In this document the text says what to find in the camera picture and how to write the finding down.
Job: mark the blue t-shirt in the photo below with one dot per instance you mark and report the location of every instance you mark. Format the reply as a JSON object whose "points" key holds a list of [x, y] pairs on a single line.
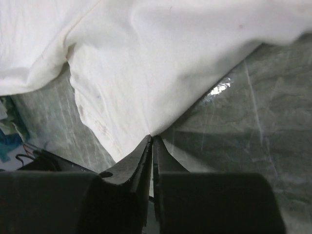
{"points": [[7, 144]]}

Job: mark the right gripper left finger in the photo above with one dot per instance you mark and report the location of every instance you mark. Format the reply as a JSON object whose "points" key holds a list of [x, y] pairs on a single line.
{"points": [[126, 190]]}

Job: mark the white t-shirt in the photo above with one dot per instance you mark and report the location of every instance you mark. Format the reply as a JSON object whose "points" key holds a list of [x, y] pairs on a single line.
{"points": [[137, 65]]}

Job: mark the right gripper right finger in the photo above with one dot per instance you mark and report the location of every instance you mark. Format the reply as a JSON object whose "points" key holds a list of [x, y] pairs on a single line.
{"points": [[163, 163]]}

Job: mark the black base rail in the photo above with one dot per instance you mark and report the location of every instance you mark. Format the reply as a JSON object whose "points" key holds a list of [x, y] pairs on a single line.
{"points": [[39, 159]]}

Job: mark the beige t-shirt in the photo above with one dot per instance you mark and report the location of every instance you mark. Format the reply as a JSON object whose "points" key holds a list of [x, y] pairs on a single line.
{"points": [[11, 123]]}

